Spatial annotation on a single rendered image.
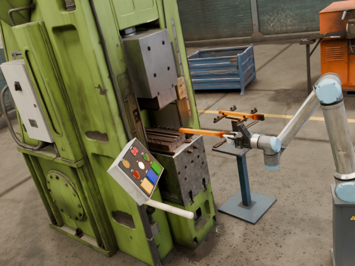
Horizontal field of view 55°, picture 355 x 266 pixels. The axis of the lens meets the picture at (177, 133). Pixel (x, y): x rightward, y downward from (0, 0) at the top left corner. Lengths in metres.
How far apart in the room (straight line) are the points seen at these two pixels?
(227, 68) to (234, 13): 4.55
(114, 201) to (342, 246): 1.71
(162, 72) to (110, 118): 0.48
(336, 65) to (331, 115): 3.70
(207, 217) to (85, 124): 1.31
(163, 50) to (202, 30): 8.82
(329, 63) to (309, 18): 4.29
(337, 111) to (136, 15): 1.39
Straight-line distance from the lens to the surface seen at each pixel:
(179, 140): 2.58
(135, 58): 2.29
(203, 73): 6.39
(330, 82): 1.91
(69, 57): 2.48
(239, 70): 6.10
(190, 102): 2.89
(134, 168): 2.01
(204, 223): 3.00
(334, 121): 1.99
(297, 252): 2.91
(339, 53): 5.59
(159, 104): 2.36
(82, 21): 2.17
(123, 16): 2.35
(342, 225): 2.52
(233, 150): 2.87
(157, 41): 2.35
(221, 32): 10.89
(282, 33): 10.12
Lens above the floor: 2.05
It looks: 24 degrees down
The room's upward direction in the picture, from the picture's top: 12 degrees counter-clockwise
